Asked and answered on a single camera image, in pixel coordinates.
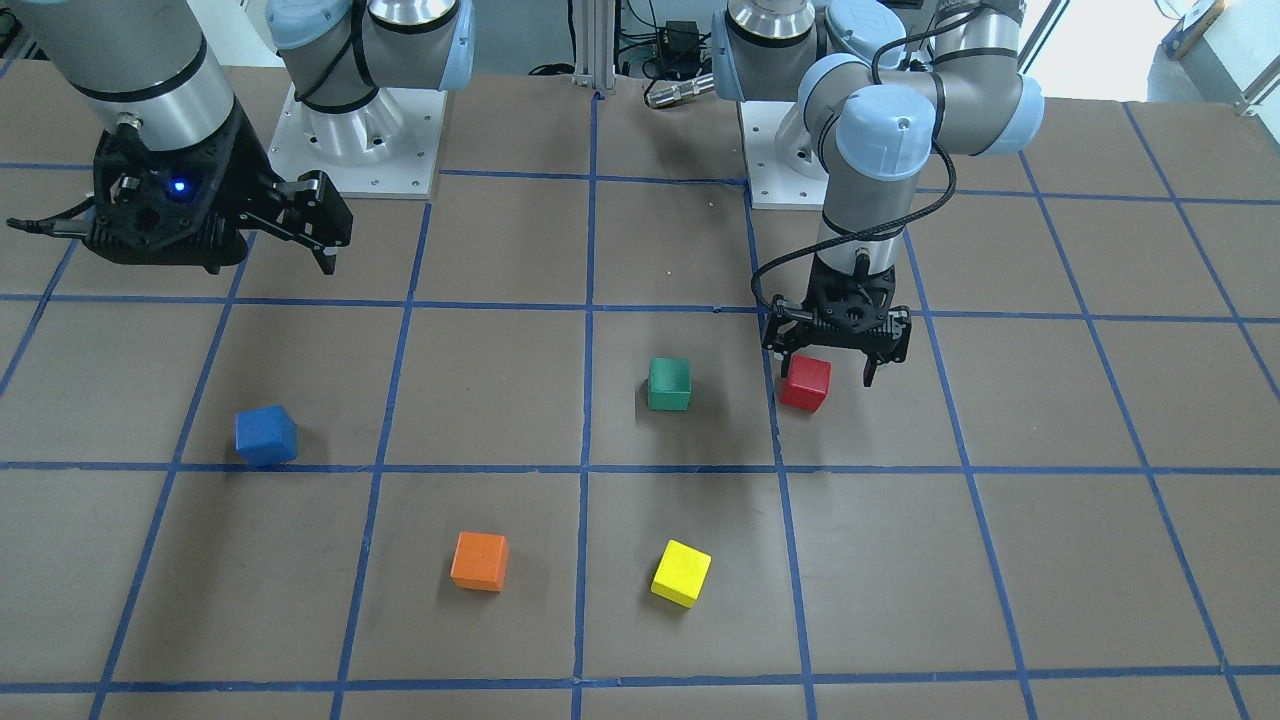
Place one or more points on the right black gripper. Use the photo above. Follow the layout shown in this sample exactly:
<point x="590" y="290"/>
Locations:
<point x="247" y="168"/>

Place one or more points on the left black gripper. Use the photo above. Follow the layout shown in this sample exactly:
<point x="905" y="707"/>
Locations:
<point x="893" y="334"/>

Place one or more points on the red wooden block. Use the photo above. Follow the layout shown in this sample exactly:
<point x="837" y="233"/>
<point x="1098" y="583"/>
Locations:
<point x="805" y="383"/>

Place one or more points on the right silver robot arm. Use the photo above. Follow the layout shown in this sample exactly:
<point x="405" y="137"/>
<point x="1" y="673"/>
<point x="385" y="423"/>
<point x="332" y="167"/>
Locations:
<point x="149" y="64"/>

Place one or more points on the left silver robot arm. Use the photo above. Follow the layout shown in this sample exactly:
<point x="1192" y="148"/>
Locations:
<point x="875" y="104"/>

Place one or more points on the green wooden block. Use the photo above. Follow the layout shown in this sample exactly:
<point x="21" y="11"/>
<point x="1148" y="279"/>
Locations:
<point x="669" y="386"/>

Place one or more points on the blue wooden block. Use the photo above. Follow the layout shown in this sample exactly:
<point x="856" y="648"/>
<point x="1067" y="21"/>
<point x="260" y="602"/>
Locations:
<point x="266" y="436"/>

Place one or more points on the yellow wooden block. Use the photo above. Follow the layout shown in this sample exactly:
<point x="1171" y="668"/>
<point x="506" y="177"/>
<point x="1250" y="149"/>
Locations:
<point x="680" y="574"/>

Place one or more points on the orange wooden block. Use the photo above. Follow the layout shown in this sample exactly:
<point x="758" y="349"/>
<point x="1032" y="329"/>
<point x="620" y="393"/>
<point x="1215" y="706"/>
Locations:
<point x="480" y="561"/>

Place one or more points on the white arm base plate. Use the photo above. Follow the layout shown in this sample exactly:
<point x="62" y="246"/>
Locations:
<point x="387" y="150"/>
<point x="783" y="171"/>

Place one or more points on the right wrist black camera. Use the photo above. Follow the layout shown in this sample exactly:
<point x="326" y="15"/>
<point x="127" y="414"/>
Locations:
<point x="142" y="202"/>

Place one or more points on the aluminium frame post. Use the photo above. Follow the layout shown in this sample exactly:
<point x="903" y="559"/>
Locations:
<point x="594" y="38"/>

